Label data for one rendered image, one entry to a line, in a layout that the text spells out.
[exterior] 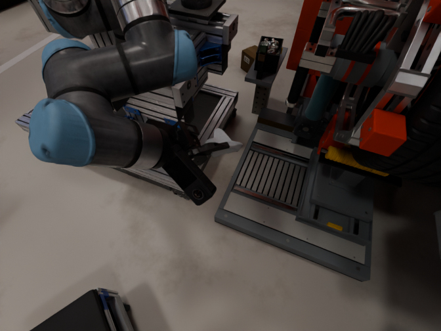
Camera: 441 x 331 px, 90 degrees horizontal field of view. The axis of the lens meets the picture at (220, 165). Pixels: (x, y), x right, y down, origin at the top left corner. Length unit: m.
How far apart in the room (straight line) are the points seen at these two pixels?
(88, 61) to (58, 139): 0.13
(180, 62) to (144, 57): 0.05
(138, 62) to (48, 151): 0.17
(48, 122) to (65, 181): 1.50
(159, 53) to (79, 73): 0.11
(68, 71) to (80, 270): 1.24
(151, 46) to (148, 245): 1.15
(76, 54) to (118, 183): 1.27
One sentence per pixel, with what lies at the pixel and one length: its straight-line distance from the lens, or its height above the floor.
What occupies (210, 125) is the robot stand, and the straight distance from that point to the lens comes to 1.45.
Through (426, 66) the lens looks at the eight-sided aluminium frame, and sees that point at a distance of 0.70.
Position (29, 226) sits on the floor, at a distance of 1.75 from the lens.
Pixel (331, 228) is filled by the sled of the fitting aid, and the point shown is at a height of 0.16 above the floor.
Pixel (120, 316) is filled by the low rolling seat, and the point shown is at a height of 0.16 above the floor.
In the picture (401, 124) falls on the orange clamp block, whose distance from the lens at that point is 0.70.
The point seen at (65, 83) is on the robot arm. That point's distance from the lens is 0.36.
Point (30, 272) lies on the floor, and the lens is 1.63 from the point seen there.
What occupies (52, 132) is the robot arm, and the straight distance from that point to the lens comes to 0.29.
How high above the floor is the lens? 1.28
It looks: 57 degrees down
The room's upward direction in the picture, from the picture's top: straight up
